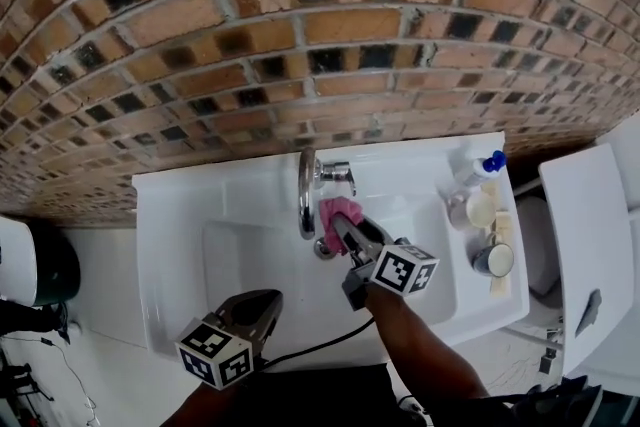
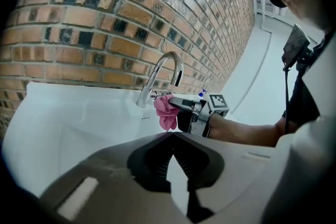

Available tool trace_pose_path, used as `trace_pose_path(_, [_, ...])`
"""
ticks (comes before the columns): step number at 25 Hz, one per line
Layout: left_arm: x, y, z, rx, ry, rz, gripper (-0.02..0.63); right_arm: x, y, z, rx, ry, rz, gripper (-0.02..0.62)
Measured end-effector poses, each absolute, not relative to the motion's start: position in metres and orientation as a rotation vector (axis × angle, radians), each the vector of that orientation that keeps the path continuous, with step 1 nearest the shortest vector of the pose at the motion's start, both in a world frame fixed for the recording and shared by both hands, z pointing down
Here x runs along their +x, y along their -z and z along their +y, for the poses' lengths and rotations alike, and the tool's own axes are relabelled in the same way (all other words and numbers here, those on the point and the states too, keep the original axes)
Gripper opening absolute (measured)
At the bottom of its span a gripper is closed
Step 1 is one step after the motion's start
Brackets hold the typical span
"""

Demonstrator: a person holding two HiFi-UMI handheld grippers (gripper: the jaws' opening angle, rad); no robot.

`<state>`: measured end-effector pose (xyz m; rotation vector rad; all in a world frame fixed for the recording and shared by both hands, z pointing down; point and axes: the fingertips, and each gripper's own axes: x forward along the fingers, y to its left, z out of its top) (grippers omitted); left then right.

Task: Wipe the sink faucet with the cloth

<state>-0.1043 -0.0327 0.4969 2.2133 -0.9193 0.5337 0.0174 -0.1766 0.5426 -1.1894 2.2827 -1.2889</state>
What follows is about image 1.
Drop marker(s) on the pink cloth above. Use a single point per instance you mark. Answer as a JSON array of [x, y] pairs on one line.
[[332, 217]]

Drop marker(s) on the white panel door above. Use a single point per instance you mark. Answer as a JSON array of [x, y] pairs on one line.
[[585, 225]]

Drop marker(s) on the cream white cup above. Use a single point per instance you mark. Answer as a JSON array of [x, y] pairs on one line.
[[475, 210]]

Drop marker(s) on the white bottle with blue cap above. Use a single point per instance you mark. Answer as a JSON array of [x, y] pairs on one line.
[[477, 170]]

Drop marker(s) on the chrome sink drain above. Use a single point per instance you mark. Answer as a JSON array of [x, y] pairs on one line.
[[322, 252]]

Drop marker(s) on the chrome faucet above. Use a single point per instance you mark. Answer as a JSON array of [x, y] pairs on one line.
[[305, 195]]

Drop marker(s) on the black body-worn box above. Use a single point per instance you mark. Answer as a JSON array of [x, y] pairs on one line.
[[560, 402]]

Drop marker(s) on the black floor stand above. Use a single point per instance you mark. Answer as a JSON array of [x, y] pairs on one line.
[[35, 320]]

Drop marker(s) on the person's top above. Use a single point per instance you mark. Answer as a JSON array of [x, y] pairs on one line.
[[325, 397]]

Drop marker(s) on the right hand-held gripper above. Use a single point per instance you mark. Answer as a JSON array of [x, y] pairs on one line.
[[405, 270]]

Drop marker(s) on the person's left forearm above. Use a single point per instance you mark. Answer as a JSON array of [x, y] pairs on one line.
[[200, 407]]

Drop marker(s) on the white ceramic sink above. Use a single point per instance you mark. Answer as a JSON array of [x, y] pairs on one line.
[[200, 215]]

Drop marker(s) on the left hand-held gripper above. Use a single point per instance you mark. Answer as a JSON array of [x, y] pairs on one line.
[[215, 355]]

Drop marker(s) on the person's right forearm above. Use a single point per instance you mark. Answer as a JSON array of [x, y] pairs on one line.
[[425, 345]]

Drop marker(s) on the dark bin with white lid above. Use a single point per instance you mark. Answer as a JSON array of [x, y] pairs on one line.
[[35, 265]]

